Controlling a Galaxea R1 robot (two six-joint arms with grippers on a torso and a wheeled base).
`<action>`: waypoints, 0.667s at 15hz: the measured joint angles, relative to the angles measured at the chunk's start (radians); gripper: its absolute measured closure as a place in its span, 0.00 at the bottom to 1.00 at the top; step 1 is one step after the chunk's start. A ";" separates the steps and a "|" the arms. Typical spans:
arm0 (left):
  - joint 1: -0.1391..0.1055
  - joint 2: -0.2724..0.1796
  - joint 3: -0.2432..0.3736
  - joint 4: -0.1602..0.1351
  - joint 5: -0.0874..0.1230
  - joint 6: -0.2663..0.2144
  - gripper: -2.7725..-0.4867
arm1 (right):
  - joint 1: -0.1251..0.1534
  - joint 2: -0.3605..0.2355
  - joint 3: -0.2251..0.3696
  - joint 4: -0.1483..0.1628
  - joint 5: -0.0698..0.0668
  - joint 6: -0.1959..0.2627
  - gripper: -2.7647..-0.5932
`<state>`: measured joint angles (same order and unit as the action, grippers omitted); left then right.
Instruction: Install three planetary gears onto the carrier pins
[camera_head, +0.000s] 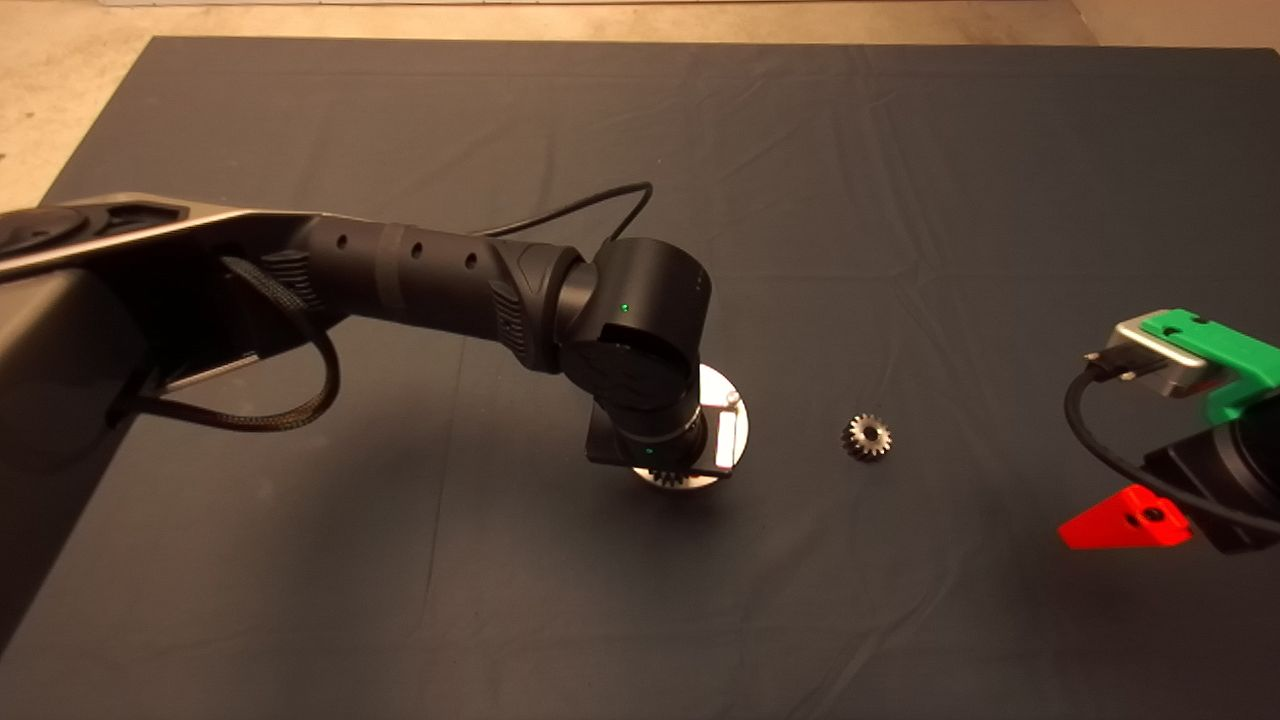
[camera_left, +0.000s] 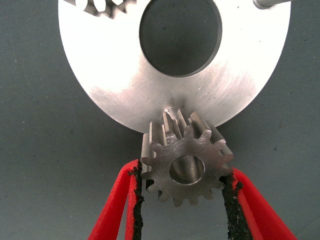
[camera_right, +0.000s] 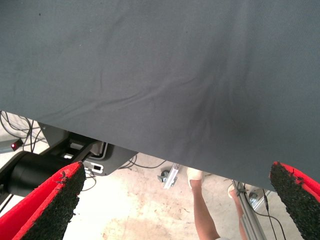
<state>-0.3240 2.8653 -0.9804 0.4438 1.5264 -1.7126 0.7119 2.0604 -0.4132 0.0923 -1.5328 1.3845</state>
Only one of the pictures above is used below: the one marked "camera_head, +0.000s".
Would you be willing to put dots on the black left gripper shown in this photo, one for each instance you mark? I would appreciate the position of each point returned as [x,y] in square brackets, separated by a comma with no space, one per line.
[725,440]

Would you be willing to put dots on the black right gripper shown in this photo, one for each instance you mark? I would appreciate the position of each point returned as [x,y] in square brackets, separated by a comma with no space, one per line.
[1205,470]

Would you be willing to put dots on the steel planetary gear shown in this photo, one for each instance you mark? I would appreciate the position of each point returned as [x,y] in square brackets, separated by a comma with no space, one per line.
[668,478]
[867,437]

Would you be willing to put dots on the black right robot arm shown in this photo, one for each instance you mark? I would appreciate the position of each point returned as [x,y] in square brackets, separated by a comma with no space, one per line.
[1266,470]

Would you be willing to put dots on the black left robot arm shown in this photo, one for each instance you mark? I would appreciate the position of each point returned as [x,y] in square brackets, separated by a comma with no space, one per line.
[420,270]

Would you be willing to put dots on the round metal carrier plate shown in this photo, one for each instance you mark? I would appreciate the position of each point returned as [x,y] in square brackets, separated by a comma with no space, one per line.
[718,385]

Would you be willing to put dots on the dark grey table cloth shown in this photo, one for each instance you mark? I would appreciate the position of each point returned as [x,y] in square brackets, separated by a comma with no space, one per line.
[900,200]

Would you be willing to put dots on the silver right camera box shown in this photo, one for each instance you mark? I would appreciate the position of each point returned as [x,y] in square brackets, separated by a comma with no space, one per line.
[1160,360]

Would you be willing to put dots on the green right camera mount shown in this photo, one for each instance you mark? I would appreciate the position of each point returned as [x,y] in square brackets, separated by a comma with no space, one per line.
[1230,355]

